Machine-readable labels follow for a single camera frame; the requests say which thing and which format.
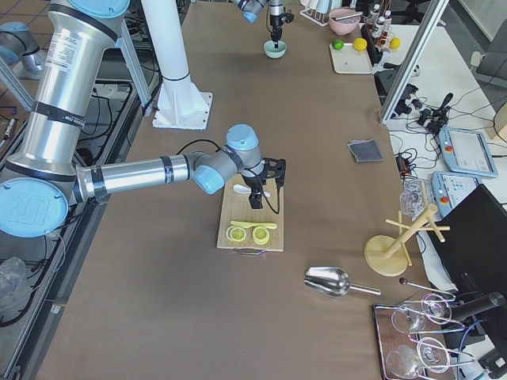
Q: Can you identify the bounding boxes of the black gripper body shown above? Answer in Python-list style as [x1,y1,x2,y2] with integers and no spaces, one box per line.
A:
[269,15,282,48]
[242,169,265,209]

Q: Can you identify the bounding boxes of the white ceramic spoon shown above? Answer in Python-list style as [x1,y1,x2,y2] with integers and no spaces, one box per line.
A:
[233,184,271,198]

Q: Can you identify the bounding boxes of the light green bowl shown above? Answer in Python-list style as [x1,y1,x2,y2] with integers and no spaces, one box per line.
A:
[263,40,287,59]

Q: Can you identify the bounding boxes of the pink ribbed bowl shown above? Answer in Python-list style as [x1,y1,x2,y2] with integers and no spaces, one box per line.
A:
[329,8,360,36]

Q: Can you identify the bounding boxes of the yellow plastic knife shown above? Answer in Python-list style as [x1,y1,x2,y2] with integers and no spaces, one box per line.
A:
[230,221,277,230]

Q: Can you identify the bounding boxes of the bamboo cutting board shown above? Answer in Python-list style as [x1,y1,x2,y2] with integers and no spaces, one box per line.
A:
[216,174,284,252]

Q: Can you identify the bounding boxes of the lemon slice near blade end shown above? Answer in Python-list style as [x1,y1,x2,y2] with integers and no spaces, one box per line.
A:
[225,226,247,242]

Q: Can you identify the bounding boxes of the white dish rack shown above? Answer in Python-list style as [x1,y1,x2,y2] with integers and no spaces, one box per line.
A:
[299,0,333,26]

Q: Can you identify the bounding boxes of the green lime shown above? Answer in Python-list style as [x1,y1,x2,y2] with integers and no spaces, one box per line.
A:
[332,40,344,50]

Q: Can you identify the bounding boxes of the cream rabbit tray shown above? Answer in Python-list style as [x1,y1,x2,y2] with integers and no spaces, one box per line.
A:
[329,43,373,74]

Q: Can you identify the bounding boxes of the yellow lemon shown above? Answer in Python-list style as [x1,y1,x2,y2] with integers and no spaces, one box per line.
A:
[353,38,368,51]

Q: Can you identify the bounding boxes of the bottle caddy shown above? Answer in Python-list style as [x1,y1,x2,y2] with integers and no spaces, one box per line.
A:
[366,4,391,48]

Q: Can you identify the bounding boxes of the steel scoop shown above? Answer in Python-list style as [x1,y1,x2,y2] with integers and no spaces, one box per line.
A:
[304,266,382,297]

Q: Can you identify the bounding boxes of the grey folded cloth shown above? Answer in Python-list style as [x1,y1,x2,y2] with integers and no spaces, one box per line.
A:
[348,139,383,163]

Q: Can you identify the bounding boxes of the small yellow fruit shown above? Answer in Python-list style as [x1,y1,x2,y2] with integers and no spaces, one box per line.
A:
[390,37,401,50]

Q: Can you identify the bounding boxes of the wooden mug tree stand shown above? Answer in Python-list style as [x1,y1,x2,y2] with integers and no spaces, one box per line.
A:
[364,203,451,277]

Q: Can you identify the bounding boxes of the clear plastic bag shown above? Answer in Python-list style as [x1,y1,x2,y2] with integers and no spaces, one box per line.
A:
[400,179,434,220]

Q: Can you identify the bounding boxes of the lower blue teach pendant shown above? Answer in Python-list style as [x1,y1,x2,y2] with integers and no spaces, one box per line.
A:
[431,171,482,214]

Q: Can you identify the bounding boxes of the blue teach pendant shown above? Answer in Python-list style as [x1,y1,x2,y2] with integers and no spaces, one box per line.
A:
[438,127,498,178]
[431,171,482,214]

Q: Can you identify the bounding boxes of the upper wine glass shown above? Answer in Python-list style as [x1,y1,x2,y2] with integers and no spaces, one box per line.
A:
[391,293,451,334]

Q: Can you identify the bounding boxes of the wine glass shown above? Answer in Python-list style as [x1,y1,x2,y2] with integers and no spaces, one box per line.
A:
[385,337,451,379]
[391,293,451,334]

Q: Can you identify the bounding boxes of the upper blue teach pendant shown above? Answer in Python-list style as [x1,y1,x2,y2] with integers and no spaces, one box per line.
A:
[438,127,498,178]

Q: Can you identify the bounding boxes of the lower wine glass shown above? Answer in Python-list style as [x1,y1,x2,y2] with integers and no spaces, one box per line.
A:
[385,337,451,379]

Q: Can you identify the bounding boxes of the black monitor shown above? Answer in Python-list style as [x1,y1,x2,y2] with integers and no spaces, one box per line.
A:
[432,184,506,295]

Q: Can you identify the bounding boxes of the lemon slice near handle end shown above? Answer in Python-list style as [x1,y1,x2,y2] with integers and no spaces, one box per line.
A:
[252,226,270,245]

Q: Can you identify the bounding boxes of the black camera cable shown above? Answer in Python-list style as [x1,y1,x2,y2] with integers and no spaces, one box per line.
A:
[176,139,283,215]

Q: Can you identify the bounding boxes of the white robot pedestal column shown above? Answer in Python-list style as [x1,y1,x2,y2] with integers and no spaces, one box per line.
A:
[142,0,212,130]

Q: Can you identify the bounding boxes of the aluminium frame post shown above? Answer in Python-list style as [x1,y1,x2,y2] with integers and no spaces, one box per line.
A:
[379,0,449,124]

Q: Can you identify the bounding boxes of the wire glass rack tray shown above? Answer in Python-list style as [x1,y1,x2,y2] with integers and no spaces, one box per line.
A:
[372,291,475,379]

